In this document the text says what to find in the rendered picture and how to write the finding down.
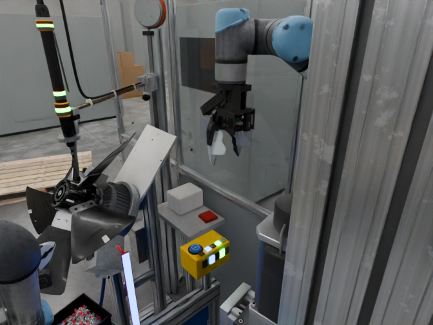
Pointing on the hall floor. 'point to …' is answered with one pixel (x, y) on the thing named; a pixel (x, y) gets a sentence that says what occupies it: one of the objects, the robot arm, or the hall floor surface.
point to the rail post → (214, 312)
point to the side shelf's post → (189, 277)
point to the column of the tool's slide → (163, 182)
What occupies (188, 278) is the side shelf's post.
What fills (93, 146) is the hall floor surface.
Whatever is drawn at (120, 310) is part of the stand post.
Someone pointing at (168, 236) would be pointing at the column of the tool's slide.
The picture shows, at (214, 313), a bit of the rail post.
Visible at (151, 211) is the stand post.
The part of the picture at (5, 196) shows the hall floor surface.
